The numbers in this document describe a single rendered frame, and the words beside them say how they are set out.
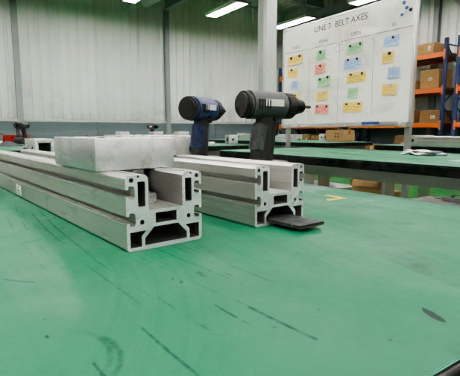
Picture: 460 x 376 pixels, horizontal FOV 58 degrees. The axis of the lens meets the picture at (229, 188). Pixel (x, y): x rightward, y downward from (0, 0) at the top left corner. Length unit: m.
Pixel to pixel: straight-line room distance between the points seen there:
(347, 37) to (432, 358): 3.79
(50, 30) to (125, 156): 12.22
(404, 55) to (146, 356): 3.46
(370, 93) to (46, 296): 3.53
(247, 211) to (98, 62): 12.38
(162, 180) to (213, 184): 0.13
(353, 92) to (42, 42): 9.95
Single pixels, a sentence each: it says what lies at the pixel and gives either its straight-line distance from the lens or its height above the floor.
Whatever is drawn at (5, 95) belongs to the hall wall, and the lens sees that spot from 12.30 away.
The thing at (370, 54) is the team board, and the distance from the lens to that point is 3.82.
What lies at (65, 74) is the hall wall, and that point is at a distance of 12.61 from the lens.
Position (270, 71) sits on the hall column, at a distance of 9.24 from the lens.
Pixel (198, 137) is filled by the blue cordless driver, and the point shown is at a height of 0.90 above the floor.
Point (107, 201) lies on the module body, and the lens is 0.51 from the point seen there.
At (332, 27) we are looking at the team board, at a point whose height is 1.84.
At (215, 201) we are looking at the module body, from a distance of 0.65.
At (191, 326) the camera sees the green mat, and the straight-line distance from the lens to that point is 0.30.
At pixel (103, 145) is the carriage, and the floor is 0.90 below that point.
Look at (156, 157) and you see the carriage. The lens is 0.56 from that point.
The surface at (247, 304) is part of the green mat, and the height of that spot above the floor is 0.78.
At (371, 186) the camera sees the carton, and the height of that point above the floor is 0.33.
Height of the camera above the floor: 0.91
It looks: 8 degrees down
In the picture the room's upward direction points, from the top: straight up
